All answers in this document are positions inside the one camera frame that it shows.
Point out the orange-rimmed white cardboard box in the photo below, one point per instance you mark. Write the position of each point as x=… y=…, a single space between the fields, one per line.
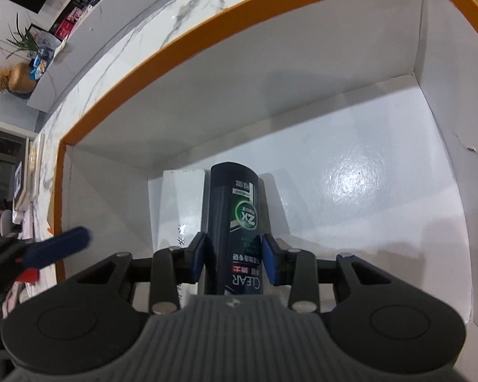
x=342 y=147

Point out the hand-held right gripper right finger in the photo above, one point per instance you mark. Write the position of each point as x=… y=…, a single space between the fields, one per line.
x=269 y=255

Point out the white rectangular carton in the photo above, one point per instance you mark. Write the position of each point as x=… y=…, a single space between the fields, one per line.
x=177 y=207

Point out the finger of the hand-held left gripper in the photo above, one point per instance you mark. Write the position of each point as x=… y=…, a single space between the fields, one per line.
x=62 y=244

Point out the beige book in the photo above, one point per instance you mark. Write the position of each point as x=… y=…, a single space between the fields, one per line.
x=34 y=167

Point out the red box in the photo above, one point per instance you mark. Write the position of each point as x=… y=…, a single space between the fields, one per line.
x=64 y=30

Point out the dark blue shampoo bottle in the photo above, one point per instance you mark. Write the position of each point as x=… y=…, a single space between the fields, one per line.
x=231 y=207

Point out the green potted plant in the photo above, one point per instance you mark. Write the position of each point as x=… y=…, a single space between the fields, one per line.
x=24 y=39

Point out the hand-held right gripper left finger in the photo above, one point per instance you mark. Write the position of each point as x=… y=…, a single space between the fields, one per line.
x=199 y=255

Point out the blue snack packet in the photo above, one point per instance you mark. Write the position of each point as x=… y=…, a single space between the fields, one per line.
x=40 y=63

